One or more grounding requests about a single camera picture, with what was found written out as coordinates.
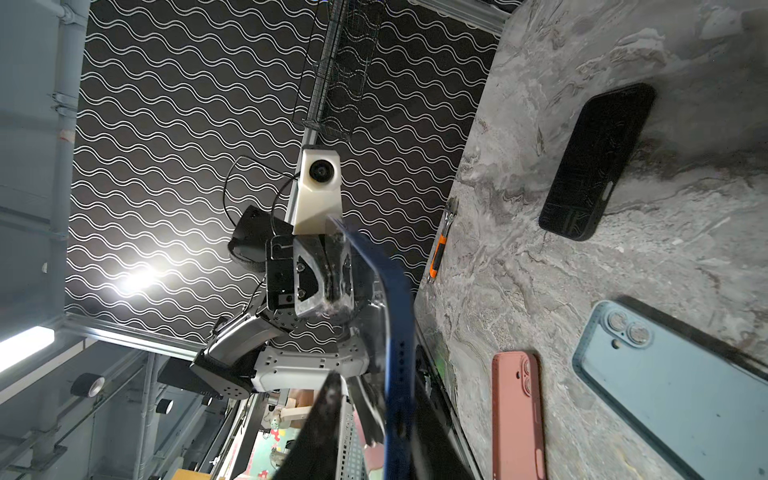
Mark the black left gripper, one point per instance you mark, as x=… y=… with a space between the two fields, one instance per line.
x=312 y=275

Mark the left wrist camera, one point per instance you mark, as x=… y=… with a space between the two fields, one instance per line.
x=318 y=191

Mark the orange handled wrench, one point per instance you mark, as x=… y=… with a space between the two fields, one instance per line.
x=448 y=218

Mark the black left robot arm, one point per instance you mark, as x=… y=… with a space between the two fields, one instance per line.
x=296 y=329

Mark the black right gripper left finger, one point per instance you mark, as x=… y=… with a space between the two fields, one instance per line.
x=314 y=453

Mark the black smartphone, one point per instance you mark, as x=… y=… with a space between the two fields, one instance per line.
x=374 y=300

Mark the light blue phone case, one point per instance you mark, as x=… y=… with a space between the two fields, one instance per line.
x=703 y=414

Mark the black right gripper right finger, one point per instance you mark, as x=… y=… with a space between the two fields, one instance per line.
x=435 y=455

